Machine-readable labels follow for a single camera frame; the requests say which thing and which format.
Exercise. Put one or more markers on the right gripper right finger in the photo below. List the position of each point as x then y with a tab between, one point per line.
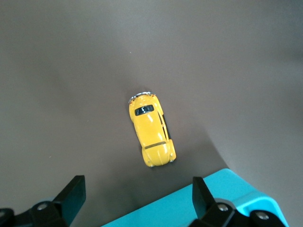
203	203

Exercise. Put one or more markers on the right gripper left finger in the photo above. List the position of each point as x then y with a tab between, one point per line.
68	203

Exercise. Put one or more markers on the yellow beetle toy car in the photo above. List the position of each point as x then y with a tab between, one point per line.
151	132

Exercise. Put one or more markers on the teal plastic bin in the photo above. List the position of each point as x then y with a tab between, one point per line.
170	210

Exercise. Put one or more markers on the brown table cover sheet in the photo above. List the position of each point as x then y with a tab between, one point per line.
71	71

